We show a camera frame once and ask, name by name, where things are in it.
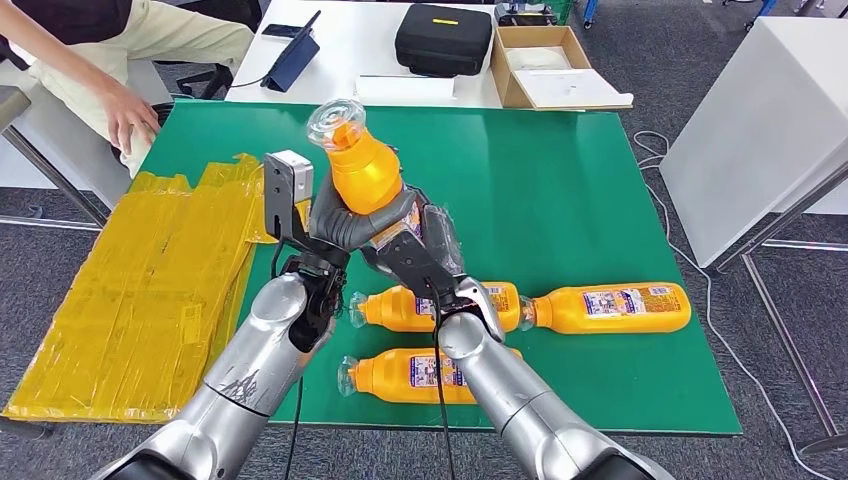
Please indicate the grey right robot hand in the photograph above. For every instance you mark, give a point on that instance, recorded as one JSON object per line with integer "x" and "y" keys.
{"x": 447, "y": 242}

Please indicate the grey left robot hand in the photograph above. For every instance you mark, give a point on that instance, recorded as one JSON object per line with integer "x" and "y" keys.
{"x": 344, "y": 232}

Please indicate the orange detergent bottle clear cap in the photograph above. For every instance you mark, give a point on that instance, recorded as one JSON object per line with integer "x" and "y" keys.
{"x": 391, "y": 311}
{"x": 570, "y": 311}
{"x": 364, "y": 172}
{"x": 384, "y": 381}

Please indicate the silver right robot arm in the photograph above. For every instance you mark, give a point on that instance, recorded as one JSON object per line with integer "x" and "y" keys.
{"x": 517, "y": 404}

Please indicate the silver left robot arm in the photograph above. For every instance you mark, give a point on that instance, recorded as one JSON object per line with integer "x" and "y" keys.
{"x": 252, "y": 371}

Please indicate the flat white box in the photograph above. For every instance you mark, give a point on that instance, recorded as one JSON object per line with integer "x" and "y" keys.
{"x": 404, "y": 89}

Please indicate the open brown cardboard box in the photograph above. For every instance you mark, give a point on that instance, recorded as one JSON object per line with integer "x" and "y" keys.
{"x": 510, "y": 79}

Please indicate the dark blue tablet case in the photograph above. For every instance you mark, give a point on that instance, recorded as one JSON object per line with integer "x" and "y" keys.
{"x": 291, "y": 63}

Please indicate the white desk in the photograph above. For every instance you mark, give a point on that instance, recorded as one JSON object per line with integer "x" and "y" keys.
{"x": 358, "y": 40}

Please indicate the black office chair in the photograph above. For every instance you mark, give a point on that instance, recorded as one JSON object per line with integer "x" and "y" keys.
{"x": 212, "y": 79}

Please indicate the black zippered carrying case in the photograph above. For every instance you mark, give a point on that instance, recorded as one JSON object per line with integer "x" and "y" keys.
{"x": 444, "y": 40}

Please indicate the white plastic bag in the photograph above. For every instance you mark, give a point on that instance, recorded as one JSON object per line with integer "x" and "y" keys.
{"x": 540, "y": 58}

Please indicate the yellow taped flat sheet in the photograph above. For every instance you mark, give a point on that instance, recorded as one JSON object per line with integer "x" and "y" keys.
{"x": 132, "y": 298}

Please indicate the black electronic device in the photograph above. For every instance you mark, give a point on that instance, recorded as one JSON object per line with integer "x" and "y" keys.
{"x": 523, "y": 12}

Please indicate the person's hand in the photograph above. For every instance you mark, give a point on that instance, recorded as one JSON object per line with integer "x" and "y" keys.
{"x": 129, "y": 119}

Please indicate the green plastic crate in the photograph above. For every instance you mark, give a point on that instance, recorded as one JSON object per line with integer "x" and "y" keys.
{"x": 564, "y": 8}

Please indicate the person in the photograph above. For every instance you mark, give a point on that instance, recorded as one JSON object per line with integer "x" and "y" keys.
{"x": 152, "y": 40}

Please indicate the white table metal legs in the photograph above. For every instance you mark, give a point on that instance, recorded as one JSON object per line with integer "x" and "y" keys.
{"x": 66, "y": 159}
{"x": 762, "y": 132}

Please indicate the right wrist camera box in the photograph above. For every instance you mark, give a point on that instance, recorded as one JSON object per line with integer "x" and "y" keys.
{"x": 414, "y": 265}

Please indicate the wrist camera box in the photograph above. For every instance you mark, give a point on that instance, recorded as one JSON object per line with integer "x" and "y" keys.
{"x": 414, "y": 265}
{"x": 288, "y": 189}

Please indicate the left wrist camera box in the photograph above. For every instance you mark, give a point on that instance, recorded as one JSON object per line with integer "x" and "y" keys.
{"x": 288, "y": 189}

